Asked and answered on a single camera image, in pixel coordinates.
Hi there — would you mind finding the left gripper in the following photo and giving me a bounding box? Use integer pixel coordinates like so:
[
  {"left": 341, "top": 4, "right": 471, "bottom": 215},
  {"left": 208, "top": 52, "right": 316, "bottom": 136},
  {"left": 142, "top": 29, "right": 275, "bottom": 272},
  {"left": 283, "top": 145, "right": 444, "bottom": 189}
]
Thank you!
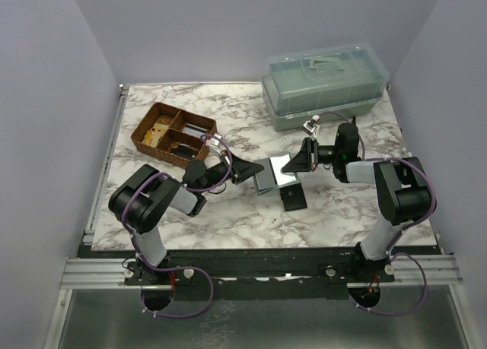
[{"left": 199, "top": 149, "right": 263, "bottom": 194}]

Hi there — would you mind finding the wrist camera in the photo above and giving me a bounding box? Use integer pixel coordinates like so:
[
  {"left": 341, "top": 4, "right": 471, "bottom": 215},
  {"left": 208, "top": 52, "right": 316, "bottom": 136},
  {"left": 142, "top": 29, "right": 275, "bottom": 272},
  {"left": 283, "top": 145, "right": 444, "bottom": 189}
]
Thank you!
[
  {"left": 205, "top": 133, "right": 233, "bottom": 167},
  {"left": 302, "top": 115, "right": 320, "bottom": 140}
]

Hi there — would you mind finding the black card holder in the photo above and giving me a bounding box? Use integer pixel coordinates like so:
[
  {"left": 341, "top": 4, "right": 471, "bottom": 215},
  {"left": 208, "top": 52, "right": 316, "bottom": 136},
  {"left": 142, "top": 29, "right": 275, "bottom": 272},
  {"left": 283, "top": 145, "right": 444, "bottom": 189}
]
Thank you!
[{"left": 280, "top": 184, "right": 307, "bottom": 211}]

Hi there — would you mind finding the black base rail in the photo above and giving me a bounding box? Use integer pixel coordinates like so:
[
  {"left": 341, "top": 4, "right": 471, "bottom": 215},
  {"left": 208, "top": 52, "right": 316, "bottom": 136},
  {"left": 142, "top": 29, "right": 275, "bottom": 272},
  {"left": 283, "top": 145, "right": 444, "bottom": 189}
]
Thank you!
[{"left": 78, "top": 246, "right": 444, "bottom": 303}]

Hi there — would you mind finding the grey credit card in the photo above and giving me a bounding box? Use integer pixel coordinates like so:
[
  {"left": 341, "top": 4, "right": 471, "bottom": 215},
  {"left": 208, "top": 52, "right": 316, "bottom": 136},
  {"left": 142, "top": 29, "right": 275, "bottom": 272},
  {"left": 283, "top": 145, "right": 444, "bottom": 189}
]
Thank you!
[{"left": 269, "top": 154, "right": 299, "bottom": 187}]

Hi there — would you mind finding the translucent green storage box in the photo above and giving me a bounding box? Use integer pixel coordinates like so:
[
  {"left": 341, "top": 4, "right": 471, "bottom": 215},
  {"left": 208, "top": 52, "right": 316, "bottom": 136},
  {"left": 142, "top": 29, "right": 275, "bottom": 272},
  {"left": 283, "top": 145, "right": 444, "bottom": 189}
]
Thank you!
[{"left": 261, "top": 43, "right": 390, "bottom": 132}]

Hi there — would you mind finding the green card holder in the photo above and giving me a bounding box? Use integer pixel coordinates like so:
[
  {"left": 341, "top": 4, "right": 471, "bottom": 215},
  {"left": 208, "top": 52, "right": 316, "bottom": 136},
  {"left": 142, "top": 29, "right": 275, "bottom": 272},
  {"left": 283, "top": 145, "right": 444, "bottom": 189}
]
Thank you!
[{"left": 253, "top": 154, "right": 301, "bottom": 195}]

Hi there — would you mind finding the aluminium frame rail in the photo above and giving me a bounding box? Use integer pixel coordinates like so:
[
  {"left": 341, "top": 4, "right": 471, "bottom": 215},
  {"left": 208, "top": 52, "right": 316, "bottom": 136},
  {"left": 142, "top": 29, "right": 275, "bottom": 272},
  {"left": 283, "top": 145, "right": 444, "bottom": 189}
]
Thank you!
[{"left": 81, "top": 84, "right": 130, "bottom": 246}]

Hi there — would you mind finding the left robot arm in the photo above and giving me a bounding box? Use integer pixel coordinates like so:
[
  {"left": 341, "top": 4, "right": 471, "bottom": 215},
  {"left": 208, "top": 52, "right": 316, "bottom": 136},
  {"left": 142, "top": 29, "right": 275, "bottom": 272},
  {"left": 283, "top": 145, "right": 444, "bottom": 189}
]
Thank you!
[{"left": 108, "top": 153, "right": 264, "bottom": 284}]

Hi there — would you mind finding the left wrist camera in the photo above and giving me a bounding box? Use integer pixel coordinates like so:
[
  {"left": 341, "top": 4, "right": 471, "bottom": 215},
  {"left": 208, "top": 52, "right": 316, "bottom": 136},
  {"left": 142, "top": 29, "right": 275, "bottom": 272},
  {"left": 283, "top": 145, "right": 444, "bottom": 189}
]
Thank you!
[{"left": 205, "top": 133, "right": 233, "bottom": 167}]

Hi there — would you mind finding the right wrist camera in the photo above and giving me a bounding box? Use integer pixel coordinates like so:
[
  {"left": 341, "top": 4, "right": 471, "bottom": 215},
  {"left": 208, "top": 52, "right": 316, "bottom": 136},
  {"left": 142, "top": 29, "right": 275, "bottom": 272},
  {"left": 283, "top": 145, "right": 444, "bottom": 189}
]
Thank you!
[{"left": 302, "top": 115, "right": 320, "bottom": 140}]

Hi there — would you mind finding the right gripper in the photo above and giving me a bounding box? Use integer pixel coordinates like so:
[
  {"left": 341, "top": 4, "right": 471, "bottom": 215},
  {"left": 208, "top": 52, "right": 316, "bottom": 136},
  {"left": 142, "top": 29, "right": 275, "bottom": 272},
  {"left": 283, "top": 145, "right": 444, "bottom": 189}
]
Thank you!
[{"left": 283, "top": 138, "right": 342, "bottom": 173}]

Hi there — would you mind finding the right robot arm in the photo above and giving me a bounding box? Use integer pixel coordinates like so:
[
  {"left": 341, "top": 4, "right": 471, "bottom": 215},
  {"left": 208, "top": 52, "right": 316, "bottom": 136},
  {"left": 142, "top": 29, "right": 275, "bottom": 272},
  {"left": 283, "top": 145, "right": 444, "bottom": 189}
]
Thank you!
[{"left": 282, "top": 121, "right": 437, "bottom": 282}]

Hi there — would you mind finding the woven brown basket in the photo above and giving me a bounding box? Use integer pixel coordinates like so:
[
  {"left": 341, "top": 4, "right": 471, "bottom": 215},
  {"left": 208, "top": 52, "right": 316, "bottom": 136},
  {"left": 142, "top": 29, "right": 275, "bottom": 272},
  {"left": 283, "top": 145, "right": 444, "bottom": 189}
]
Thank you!
[{"left": 130, "top": 102, "right": 217, "bottom": 168}]

